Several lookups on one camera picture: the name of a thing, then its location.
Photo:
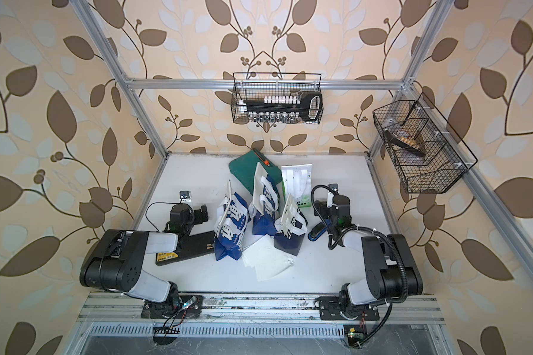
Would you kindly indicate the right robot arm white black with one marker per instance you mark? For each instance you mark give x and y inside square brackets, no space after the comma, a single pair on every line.
[389,273]

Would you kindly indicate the blue stapler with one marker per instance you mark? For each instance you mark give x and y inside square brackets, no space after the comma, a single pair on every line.
[317,231]

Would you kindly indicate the dark blue bag white handles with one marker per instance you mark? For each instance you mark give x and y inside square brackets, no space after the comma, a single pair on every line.
[292,227]

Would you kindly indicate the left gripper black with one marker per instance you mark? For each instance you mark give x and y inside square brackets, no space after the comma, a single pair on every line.
[198,218]

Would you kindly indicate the black wire basket back wall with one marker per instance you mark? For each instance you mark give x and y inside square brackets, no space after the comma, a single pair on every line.
[249,85]

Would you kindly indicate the black tool set in basket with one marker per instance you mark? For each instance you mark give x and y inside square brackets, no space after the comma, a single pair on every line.
[295,108]

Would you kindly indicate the black box yellow label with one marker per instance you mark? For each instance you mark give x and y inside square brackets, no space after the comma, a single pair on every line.
[189,247]

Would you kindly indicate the black wire basket right wall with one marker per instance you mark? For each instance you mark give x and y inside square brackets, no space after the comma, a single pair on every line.
[448,158]

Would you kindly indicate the black wire basket wall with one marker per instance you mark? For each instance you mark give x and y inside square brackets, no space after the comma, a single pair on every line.
[448,158]
[249,85]

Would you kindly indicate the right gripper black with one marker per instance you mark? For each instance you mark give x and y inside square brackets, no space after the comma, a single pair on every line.
[323,207]

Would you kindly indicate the aluminium frame rail base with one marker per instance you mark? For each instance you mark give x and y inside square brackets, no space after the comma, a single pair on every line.
[246,323]

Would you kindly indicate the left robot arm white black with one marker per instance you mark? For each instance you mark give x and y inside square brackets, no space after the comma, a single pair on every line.
[115,263]

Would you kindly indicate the green white bag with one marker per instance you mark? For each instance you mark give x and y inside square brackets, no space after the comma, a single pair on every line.
[297,183]

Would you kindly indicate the dark object in right basket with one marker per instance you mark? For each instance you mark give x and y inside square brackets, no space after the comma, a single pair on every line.
[405,144]

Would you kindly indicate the orange black utility knife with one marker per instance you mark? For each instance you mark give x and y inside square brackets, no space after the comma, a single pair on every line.
[262,158]

